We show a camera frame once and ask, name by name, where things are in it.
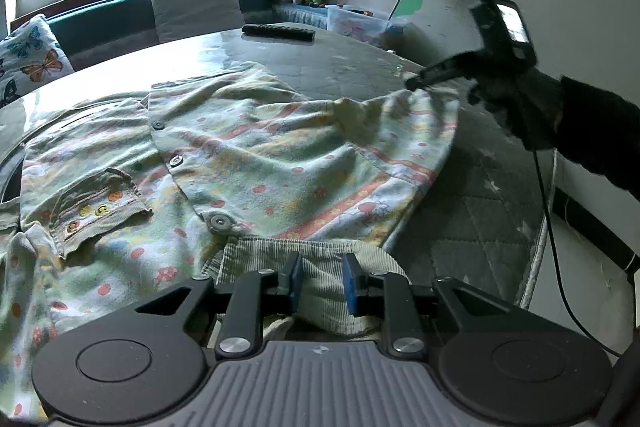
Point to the black remote control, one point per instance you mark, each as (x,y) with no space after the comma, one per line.
(277,33)

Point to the butterfly print pillow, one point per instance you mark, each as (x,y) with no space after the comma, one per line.
(35,62)

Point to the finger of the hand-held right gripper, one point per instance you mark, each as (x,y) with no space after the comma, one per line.
(440,69)

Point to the person's right forearm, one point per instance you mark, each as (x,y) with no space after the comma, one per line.
(600,132)

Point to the clear plastic storage bin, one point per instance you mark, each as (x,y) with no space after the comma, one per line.
(360,27)

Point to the blue sofa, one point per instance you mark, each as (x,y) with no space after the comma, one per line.
(100,27)

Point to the grey pillow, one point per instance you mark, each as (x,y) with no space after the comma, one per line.
(196,9)

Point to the floral child's jacket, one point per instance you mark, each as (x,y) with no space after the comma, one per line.
(250,157)

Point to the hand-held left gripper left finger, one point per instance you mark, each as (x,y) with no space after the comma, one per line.
(294,283)

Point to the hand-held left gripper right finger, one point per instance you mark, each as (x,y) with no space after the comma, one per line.
(350,283)

